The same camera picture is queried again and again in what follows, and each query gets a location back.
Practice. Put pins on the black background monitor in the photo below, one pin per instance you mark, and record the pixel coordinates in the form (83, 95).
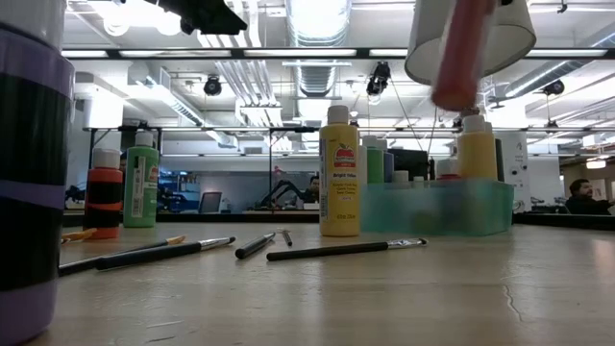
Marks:
(413, 165)

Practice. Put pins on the small red paint bottle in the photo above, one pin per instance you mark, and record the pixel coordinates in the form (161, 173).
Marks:
(103, 192)

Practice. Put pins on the large purple paint bottle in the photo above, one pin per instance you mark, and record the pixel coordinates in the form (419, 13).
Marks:
(389, 168)

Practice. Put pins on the white shade chrome table lamp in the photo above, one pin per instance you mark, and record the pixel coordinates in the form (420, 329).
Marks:
(514, 38)

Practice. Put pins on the green translucent plastic bin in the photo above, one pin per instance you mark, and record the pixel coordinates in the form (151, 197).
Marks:
(399, 211)

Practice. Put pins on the person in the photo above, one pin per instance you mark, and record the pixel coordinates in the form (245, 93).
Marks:
(313, 187)
(583, 199)

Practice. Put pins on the large white paint bottle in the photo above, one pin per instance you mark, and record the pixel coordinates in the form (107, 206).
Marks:
(363, 165)

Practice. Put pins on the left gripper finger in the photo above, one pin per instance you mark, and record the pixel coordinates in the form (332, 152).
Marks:
(211, 17)

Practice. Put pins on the small purple paint bottle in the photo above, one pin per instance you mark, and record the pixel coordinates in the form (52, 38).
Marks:
(33, 144)

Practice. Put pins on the large yellow-orange paint bottle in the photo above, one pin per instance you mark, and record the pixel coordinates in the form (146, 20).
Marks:
(476, 154)

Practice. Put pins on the light green labelled paint bottle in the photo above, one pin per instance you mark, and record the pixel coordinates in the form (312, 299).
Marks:
(140, 192)

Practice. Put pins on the large green paint bottle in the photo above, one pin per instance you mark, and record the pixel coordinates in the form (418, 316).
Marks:
(375, 168)

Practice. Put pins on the black hanging camera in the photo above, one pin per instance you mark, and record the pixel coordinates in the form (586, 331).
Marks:
(554, 87)
(379, 79)
(212, 86)

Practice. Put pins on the grey background monitor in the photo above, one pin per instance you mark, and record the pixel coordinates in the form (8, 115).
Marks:
(210, 203)

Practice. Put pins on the dark paintbrush with yellow end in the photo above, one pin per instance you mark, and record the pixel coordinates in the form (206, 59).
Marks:
(79, 267)

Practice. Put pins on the black overhead crossbar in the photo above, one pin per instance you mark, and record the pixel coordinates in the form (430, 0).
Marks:
(362, 53)

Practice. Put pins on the background black robot arm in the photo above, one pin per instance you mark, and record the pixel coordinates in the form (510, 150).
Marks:
(283, 182)

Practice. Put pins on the white cylindrical appliance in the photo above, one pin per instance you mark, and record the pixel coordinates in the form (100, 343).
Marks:
(516, 163)

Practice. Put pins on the large dark teal paint bottle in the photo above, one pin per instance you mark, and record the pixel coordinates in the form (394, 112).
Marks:
(500, 161)

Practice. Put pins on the silver ceiling duct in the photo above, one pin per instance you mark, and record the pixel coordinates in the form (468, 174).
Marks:
(317, 29)

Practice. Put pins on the large pink paint bottle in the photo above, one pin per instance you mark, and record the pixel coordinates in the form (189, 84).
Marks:
(461, 57)

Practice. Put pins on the small crimson paint bottle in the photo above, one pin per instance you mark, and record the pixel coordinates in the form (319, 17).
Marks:
(447, 168)

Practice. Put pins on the orange bristle paintbrush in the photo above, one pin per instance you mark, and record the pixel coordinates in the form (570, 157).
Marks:
(287, 239)

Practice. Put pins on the large bright yellow paint bottle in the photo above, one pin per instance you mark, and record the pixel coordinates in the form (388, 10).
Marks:
(339, 202)

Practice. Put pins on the background black frame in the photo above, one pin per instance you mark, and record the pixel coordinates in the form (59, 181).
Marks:
(298, 129)

